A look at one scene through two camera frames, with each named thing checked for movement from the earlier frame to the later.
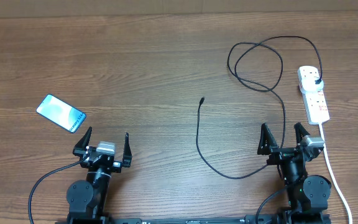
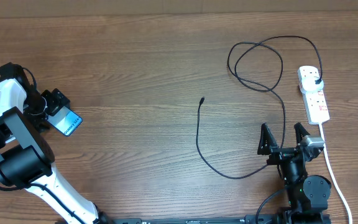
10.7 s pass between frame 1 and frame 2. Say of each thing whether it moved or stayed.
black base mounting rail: stayed
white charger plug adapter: stayed
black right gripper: stayed
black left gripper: moved
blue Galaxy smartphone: moved
